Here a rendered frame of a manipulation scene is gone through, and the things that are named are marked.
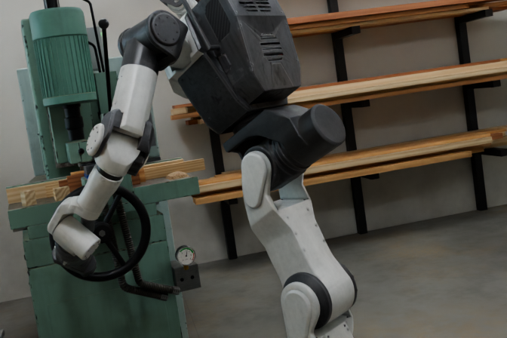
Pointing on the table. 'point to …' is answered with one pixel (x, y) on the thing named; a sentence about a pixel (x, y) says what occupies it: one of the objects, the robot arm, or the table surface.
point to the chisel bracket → (77, 152)
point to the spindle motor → (62, 56)
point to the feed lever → (106, 59)
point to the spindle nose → (74, 121)
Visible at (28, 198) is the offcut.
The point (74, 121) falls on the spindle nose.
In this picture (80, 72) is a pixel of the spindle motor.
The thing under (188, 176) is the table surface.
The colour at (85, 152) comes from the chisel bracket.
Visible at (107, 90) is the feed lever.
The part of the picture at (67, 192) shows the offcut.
